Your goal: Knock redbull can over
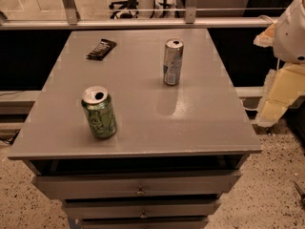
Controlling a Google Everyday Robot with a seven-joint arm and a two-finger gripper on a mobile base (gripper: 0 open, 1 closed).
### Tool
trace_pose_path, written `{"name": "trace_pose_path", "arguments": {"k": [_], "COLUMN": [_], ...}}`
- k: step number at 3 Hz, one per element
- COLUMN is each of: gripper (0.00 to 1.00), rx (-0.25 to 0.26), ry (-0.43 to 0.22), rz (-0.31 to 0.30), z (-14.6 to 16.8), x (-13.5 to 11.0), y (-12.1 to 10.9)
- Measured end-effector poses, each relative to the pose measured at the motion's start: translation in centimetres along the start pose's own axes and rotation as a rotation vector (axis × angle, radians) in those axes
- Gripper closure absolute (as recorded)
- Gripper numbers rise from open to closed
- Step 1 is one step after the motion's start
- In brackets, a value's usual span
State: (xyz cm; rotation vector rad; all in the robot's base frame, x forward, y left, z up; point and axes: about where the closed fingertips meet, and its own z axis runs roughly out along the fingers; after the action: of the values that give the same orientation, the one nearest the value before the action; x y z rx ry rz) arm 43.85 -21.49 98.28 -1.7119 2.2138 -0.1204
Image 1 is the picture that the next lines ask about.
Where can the grey drawer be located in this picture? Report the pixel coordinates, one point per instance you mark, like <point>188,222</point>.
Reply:
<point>142,209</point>
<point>152,223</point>
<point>137,185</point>

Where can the green soda can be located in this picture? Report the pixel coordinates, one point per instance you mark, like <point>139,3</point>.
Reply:
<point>98,109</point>

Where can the black office chair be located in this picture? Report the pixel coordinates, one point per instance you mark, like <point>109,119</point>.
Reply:
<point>126,9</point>

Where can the grey metal railing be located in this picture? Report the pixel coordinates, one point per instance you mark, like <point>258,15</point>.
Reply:
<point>78,15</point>

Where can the silver blue redbull can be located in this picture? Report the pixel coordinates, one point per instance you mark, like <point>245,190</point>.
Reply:
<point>172,65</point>

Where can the top grey drawer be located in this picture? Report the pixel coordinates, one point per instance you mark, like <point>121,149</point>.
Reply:
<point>137,185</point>

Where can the middle grey drawer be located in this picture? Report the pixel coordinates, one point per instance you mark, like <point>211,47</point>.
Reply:
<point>142,209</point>

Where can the grey drawer cabinet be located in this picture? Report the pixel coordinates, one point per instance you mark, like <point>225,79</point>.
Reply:
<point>194,126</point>

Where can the bottom grey drawer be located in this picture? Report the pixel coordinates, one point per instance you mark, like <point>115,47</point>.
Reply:
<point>152,223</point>

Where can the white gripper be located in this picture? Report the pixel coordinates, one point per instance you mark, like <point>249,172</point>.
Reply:
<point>291,35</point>

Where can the dark chocolate bar wrapper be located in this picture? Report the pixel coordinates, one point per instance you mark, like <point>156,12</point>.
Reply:
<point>101,50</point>

